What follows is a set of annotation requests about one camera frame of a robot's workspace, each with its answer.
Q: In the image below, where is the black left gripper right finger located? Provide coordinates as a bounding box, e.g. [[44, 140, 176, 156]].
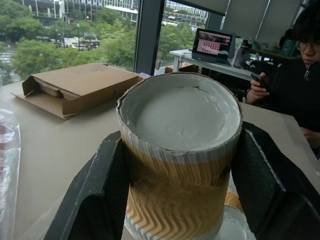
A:
[[230, 120, 320, 240]]

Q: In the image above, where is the white desk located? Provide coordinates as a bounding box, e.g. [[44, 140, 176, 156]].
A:
[[169, 49, 254, 81]]

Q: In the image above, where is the open laptop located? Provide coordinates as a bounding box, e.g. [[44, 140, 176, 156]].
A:
[[191, 27, 237, 67]]

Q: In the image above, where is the flat brown cardboard box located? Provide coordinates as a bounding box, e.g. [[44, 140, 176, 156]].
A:
[[10, 62, 144, 121]]

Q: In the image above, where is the dark water bottle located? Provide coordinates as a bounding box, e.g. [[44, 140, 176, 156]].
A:
[[233, 39, 252, 70]]

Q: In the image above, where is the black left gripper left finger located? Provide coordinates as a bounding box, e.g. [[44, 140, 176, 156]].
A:
[[42, 130, 131, 240]]

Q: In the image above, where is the clear plastic bag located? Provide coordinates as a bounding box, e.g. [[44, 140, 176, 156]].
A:
[[0, 99, 21, 240]]

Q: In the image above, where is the person in black jacket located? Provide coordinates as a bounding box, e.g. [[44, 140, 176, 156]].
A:
[[246, 0, 320, 161]]

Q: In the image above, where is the small brown cardboard box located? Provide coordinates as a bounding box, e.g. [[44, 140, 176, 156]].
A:
[[164, 62, 201, 75]]

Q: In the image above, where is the brown ribbed paper cup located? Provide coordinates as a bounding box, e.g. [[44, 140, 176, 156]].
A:
[[216, 186, 258, 240], [116, 71, 243, 240]]

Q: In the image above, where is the black smartphone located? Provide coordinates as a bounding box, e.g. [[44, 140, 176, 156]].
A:
[[250, 72, 268, 88]]

